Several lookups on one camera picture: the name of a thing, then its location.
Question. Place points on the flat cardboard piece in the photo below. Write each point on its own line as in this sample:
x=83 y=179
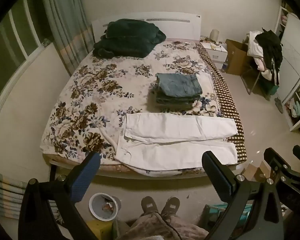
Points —
x=252 y=171

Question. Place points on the pile of white clothes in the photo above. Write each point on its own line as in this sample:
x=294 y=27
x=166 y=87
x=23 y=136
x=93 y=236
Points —
x=253 y=45

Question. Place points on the brown checked bed sheet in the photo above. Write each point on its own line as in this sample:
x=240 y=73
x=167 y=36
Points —
x=226 y=97

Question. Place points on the teal bag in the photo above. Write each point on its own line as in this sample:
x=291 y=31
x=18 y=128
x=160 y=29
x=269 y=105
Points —
x=215 y=212

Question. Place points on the metal frame chair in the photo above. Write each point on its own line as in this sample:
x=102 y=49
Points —
x=252 y=80

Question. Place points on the grey slipper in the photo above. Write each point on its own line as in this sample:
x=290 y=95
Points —
x=279 y=105

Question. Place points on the white bed headboard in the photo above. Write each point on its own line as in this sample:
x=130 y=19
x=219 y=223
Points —
x=180 y=27

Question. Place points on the white wardrobe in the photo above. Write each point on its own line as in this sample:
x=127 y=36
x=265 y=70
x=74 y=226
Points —
x=293 y=55

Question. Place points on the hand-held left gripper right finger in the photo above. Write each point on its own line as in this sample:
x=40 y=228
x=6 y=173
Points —
x=215 y=175

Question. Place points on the folded blue jeans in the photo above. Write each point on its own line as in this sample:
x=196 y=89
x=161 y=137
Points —
x=180 y=83

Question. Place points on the dark green duvet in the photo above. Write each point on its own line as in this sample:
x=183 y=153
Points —
x=130 y=38

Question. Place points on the cardboard box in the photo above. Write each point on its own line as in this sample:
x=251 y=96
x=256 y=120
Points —
x=236 y=55

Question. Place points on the person's pink fleece trousers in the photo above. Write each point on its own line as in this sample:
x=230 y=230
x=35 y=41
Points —
x=145 y=230

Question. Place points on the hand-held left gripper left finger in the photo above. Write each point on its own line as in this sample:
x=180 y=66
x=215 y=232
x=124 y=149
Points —
x=86 y=177

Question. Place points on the person's left slipper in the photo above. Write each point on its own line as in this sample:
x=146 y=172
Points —
x=149 y=205

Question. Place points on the striped curtain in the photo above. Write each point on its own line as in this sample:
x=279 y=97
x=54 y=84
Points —
x=65 y=25

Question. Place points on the floral plush blanket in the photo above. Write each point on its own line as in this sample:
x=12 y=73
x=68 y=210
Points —
x=102 y=85

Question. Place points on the white nightstand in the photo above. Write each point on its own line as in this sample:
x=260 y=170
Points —
x=218 y=55

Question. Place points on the yellow box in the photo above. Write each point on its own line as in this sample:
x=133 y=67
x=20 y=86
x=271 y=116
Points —
x=97 y=231

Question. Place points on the white pants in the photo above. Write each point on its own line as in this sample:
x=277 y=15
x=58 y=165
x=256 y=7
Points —
x=165 y=155

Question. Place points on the white trash bin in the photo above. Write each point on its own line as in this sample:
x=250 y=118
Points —
x=100 y=205

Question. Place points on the striped folded cloth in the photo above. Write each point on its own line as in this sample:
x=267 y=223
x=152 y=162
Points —
x=5 y=195

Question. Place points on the window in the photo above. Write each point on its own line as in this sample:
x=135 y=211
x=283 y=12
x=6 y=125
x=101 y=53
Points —
x=17 y=42

